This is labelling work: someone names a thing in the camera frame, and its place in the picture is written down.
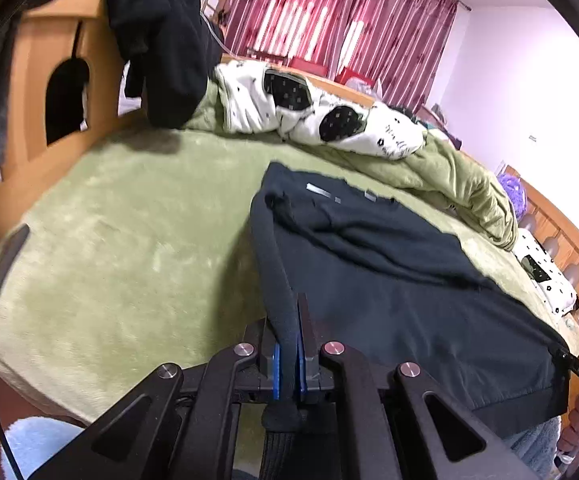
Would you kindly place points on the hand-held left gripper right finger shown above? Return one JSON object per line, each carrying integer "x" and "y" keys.
{"x": 301, "y": 375}

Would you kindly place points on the black sweatshirt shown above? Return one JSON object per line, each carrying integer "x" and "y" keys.
{"x": 394, "y": 300}

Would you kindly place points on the black clothes pile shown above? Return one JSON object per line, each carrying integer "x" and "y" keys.
{"x": 169, "y": 50}

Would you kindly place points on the red striped curtain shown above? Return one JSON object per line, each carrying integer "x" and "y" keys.
{"x": 349, "y": 20}

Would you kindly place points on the wooden bed frame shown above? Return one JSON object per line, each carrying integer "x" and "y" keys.
{"x": 29, "y": 85}

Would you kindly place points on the green fleece duvet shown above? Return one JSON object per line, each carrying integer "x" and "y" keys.
{"x": 444, "y": 175}

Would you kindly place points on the white flower print pillow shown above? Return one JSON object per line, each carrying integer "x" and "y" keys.
{"x": 552, "y": 280}

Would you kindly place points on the red chair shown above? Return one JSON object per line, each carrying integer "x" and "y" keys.
{"x": 349, "y": 76}
{"x": 307, "y": 66}

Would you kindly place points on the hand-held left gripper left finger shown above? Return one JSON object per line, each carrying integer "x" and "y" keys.
{"x": 276, "y": 370}

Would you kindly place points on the white strawberry print quilt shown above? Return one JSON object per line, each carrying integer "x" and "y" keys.
{"x": 249, "y": 105}

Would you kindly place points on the clear plastic bag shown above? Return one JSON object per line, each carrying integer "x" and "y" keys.
{"x": 369, "y": 87}

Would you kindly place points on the wooden coat rack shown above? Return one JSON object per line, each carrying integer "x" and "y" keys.
{"x": 218, "y": 7}

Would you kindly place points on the purple plush toy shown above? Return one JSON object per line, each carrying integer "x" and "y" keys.
{"x": 513, "y": 192}

